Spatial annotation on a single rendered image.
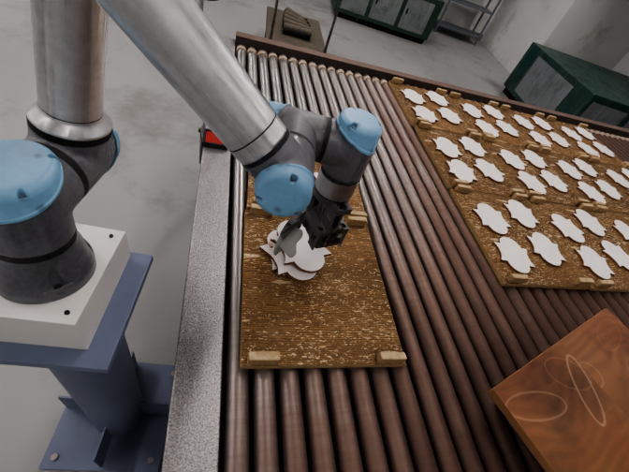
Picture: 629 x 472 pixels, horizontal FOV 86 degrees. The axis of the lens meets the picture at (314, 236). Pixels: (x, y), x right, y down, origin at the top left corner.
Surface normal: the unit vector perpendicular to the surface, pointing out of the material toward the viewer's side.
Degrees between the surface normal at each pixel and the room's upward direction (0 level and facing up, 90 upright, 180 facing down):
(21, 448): 0
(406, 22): 90
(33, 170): 4
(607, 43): 90
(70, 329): 90
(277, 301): 0
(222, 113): 82
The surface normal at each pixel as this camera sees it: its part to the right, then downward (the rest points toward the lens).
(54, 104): -0.07, 0.67
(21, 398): 0.27, -0.64
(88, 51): 0.67, 0.70
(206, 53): 0.55, 0.26
